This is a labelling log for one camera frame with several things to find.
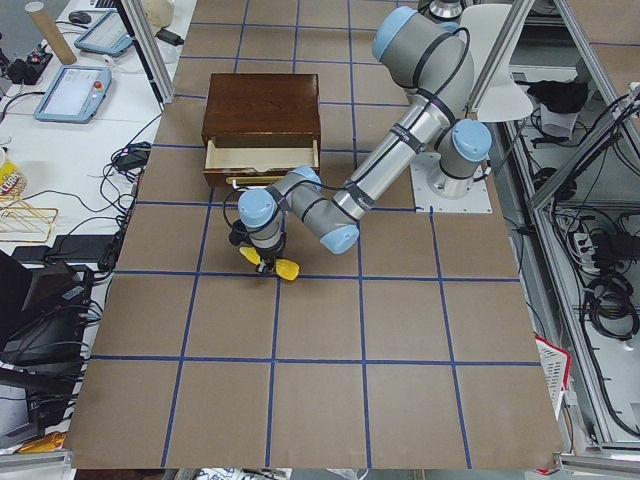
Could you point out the cardboard tube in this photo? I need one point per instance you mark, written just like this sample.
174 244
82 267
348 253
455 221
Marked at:
42 19

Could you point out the blue teach pendant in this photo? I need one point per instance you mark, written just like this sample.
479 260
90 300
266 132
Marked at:
74 95
106 36

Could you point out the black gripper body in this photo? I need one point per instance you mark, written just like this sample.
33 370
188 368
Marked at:
271 253

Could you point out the gold wire rack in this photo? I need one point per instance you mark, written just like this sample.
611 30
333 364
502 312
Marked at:
22 222

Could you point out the yellow corn cob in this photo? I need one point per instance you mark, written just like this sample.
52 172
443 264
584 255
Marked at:
287 269

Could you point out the dark wooden drawer cabinet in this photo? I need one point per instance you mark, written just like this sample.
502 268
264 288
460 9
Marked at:
263 109

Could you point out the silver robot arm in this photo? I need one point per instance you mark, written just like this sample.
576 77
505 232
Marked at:
435 68

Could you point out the aluminium frame post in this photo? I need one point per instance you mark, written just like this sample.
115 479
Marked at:
138 28

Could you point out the white plastic chair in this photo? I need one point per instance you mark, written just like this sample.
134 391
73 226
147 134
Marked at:
495 29

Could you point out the red white plastic basket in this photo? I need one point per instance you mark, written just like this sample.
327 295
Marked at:
556 364

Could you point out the blue teach pendant near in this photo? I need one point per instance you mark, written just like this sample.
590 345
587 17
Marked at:
74 95

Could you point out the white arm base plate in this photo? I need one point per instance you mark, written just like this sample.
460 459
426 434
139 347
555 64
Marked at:
435 192

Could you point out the wooden drawer with white handle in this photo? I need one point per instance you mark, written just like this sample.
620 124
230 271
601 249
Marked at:
256 165

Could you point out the blue teach pendant far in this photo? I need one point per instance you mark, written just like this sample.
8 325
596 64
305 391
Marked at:
106 36

